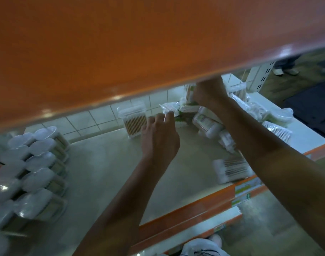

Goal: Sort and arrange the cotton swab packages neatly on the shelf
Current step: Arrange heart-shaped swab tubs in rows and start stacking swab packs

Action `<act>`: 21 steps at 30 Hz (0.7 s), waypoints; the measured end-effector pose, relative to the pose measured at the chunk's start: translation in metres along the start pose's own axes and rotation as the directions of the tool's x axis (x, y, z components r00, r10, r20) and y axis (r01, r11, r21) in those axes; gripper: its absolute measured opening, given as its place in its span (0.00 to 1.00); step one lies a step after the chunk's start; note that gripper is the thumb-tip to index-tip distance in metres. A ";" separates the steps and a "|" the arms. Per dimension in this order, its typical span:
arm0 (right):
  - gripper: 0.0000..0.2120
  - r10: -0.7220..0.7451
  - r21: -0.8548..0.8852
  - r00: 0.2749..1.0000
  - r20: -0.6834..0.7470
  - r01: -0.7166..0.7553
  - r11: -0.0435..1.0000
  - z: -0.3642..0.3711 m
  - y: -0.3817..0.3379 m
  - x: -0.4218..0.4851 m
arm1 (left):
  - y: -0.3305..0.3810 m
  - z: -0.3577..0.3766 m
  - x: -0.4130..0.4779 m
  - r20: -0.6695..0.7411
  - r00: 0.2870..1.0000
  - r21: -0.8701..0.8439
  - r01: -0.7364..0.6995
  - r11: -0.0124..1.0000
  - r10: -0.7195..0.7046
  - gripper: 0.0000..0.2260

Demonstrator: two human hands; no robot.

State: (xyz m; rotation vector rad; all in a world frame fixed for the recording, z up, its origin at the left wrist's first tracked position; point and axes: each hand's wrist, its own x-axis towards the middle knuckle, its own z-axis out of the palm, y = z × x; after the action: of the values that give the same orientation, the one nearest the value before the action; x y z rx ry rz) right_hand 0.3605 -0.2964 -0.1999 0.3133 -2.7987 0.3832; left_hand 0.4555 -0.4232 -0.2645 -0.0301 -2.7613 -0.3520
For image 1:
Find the person's left hand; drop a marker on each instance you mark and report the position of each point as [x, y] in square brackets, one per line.
[159, 141]

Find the white shelf orange rail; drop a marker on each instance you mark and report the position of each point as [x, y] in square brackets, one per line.
[106, 162]

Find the person's white garment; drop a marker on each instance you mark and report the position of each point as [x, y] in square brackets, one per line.
[202, 247]

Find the white shelf board orange rim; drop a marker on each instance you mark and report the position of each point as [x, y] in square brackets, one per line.
[125, 50]
[189, 226]

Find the person's right hand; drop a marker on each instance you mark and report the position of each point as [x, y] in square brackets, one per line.
[210, 94]

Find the person's right forearm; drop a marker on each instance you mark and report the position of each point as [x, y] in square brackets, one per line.
[279, 167]

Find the pile of cotton swab packs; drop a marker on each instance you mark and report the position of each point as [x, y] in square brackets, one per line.
[205, 125]

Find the person's left forearm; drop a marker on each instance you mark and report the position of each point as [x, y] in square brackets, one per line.
[120, 210]

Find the white slotted end post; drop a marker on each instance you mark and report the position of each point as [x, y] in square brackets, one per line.
[261, 77]

